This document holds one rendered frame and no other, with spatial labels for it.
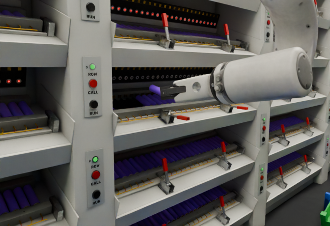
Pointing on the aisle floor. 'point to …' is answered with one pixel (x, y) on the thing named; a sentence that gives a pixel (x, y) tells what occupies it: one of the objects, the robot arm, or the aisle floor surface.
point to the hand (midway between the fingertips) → (171, 92)
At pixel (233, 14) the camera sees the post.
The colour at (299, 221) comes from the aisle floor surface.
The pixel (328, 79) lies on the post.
